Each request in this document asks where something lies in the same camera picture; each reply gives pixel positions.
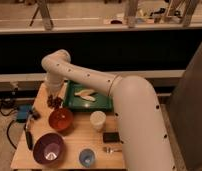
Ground dark red grape bunch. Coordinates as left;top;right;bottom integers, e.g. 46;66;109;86
47;95;62;109

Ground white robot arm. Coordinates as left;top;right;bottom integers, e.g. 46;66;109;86
41;50;176;171

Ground red bowl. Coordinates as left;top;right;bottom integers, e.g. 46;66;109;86
48;108;73;132

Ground purple bowl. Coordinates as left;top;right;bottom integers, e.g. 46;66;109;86
33;133;65;165

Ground blue power box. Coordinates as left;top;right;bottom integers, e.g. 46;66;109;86
16;105;32;123

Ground wooden table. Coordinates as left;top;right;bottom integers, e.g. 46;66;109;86
11;84;125;170

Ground green plastic tray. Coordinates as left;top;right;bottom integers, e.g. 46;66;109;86
63;81;113;112

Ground white paper cup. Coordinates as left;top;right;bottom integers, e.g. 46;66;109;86
90;111;106;131

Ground black rectangular block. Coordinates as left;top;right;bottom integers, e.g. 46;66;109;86
103;132;120;143

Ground small blue cup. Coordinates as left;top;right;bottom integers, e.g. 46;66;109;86
79;149;95;168

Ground silver fork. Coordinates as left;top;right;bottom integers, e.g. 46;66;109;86
103;147;122;154

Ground black handled tool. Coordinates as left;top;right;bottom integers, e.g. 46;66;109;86
24;121;33;150

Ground black cable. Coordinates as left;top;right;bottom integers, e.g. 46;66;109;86
0;96;28;150

